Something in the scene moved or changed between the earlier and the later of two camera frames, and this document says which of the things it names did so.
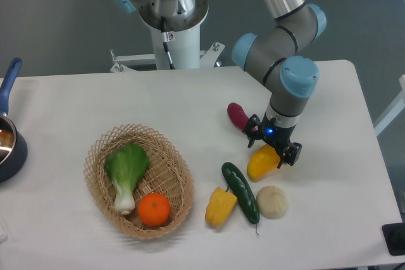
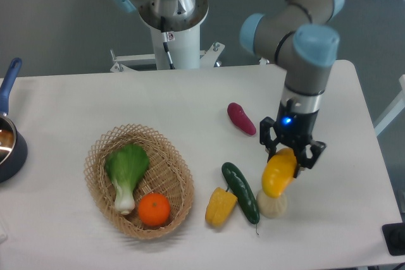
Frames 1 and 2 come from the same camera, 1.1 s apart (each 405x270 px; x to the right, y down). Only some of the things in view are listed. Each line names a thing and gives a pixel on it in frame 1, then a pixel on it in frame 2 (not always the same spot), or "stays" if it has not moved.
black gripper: x=278 y=136 → x=292 y=129
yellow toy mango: x=263 y=160 → x=278 y=172
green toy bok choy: x=126 y=165 stays
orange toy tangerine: x=154 y=209 stays
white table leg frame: x=395 y=110 stays
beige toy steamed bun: x=272 y=202 stays
